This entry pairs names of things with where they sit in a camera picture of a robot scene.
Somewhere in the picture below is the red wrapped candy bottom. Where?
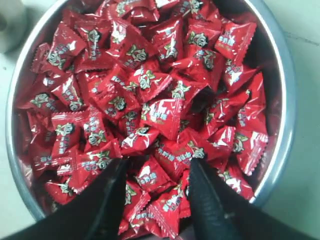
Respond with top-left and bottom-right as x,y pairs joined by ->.
147,188 -> 191,240

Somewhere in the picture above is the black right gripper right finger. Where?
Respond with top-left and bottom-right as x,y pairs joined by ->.
188,159 -> 312,240

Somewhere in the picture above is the red wrapped candy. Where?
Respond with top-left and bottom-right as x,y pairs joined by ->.
147,188 -> 191,240
140,98 -> 183,140
51,110 -> 88,159
106,26 -> 157,70
214,22 -> 257,65

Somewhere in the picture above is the red wrapped candy right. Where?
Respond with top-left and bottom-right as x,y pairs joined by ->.
214,22 -> 257,65

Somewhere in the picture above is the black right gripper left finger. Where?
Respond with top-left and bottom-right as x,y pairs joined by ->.
7,158 -> 128,240

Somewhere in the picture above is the red wrapped candy left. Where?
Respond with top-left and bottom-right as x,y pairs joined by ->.
51,110 -> 88,159

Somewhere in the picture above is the red wrapped candy upper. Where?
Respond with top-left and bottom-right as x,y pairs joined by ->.
106,26 -> 157,70

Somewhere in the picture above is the stainless steel cup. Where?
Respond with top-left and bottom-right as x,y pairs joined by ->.
0,0 -> 28,54

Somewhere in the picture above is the stainless steel bowl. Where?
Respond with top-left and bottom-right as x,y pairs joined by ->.
3,0 -> 296,220

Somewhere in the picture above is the red wrapped candy centre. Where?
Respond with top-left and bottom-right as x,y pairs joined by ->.
140,98 -> 183,140

